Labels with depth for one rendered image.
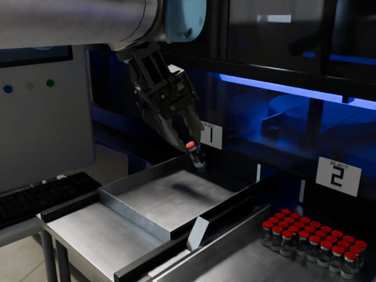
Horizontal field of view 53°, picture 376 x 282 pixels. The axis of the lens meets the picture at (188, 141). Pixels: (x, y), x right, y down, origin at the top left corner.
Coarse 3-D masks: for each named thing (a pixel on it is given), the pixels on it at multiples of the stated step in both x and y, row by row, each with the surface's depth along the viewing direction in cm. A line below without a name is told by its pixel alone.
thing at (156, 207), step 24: (168, 168) 108; (192, 168) 110; (216, 168) 110; (120, 192) 97; (144, 192) 97; (168, 192) 97; (192, 192) 97; (216, 192) 97; (240, 192) 90; (144, 216) 80; (168, 216) 86; (192, 216) 86; (168, 240) 76
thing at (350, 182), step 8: (320, 160) 76; (328, 160) 75; (320, 168) 77; (328, 168) 76; (344, 168) 73; (352, 168) 72; (360, 168) 71; (320, 176) 77; (328, 176) 76; (344, 176) 74; (352, 176) 72; (320, 184) 78; (328, 184) 76; (344, 184) 74; (352, 184) 73; (344, 192) 75; (352, 192) 73
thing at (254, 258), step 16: (240, 224) 77; (256, 224) 82; (224, 240) 74; (240, 240) 78; (256, 240) 78; (192, 256) 68; (208, 256) 72; (224, 256) 73; (240, 256) 73; (256, 256) 73; (272, 256) 73; (288, 256) 73; (304, 256) 73; (176, 272) 66; (192, 272) 69; (208, 272) 69; (224, 272) 69; (240, 272) 69; (256, 272) 69; (272, 272) 69; (288, 272) 69; (304, 272) 69; (320, 272) 69; (368, 272) 69
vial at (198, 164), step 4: (196, 144) 67; (192, 148) 66; (196, 148) 67; (188, 152) 68; (192, 152) 67; (196, 152) 67; (192, 156) 67; (196, 156) 67; (192, 160) 68; (196, 160) 68; (196, 164) 68; (200, 164) 68
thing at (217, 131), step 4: (204, 124) 97; (208, 124) 96; (212, 124) 95; (208, 128) 97; (216, 128) 95; (220, 128) 94; (204, 132) 98; (208, 132) 97; (216, 132) 95; (220, 132) 94; (204, 136) 98; (208, 136) 97; (212, 136) 96; (216, 136) 95; (220, 136) 94; (200, 140) 100; (204, 140) 99; (208, 140) 98; (212, 140) 97; (216, 140) 96; (220, 140) 95; (208, 144) 98; (212, 144) 97; (216, 144) 96; (220, 144) 95; (220, 148) 95
